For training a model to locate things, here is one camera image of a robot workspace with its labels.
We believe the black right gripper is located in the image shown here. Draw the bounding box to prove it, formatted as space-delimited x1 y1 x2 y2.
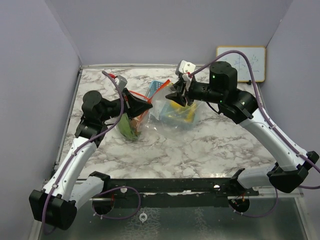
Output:
165 75 225 106

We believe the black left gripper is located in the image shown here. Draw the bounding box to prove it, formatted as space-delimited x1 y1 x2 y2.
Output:
99 87 153 122

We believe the yellow banana bunch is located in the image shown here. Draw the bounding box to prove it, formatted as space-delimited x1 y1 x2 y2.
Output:
164 100 199 124

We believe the brown kiwi fruit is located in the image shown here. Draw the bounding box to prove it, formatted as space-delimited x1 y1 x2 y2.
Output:
130 118 141 131

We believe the clear zip bag red zipper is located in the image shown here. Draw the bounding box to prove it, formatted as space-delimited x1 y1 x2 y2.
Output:
143 80 204 139

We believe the clear zip bag orange zipper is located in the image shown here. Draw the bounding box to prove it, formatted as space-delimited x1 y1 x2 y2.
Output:
116 88 153 141

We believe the green leaf vegetable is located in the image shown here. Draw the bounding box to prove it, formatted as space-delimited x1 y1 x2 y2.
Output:
116 113 141 141

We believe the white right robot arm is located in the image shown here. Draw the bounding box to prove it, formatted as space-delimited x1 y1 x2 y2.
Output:
166 60 319 196

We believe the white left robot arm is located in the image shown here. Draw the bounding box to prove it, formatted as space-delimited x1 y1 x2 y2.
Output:
29 88 153 230

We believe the light blue plastic basket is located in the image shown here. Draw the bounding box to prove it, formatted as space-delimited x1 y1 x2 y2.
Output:
144 95 203 130

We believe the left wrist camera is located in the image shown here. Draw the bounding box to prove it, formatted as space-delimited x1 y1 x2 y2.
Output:
115 75 128 91

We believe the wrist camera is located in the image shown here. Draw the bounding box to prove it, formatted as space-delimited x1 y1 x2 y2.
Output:
175 60 196 81
115 75 128 91

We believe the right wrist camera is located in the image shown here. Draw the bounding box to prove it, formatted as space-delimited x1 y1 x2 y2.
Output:
175 60 196 81

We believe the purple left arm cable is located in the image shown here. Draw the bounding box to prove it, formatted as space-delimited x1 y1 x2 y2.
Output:
41 70 141 235

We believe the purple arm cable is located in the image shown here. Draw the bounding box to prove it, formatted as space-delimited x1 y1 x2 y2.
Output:
187 49 320 218
41 70 141 235

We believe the small whiteboard wooden frame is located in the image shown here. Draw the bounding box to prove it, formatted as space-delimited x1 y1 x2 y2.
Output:
216 46 266 83

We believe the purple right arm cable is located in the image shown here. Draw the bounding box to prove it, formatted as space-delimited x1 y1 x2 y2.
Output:
187 49 320 218

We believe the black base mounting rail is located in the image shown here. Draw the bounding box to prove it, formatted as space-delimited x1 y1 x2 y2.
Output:
92 178 259 212

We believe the aluminium front frame rail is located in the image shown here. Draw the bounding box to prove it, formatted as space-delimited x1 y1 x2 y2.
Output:
38 179 305 201

